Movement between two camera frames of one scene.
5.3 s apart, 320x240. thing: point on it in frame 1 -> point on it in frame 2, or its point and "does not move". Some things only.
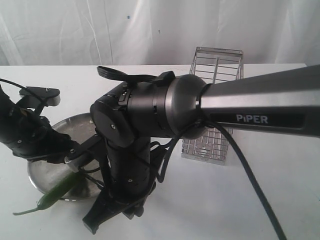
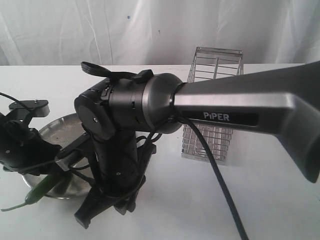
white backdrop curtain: x=153 y=32 does not move
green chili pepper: x=57 y=194 -> x=39 y=191
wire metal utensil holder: x=211 y=146 does not move
